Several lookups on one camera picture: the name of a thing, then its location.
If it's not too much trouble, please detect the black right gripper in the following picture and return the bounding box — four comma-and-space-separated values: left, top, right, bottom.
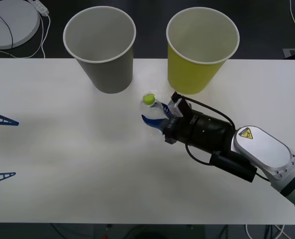
141, 102, 197, 145

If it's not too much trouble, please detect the yellow-green plastic waste bin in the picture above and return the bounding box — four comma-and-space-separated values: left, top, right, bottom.
165, 6, 240, 96

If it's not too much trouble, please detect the clear bottle with green cap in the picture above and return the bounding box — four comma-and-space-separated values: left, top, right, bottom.
139, 93, 169, 126

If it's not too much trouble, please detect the grey printed floor marker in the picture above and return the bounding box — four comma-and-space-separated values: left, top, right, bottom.
283, 47, 295, 60

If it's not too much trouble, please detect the white power strip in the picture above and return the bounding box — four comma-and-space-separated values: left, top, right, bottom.
27, 0, 50, 17

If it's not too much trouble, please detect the thin black cable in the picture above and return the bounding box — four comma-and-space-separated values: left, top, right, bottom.
0, 4, 14, 49

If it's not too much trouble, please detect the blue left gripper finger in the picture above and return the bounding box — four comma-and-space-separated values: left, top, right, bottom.
0, 110, 20, 126
0, 171, 17, 186

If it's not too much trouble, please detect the white round floor base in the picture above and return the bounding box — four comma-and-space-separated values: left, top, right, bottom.
0, 0, 41, 50

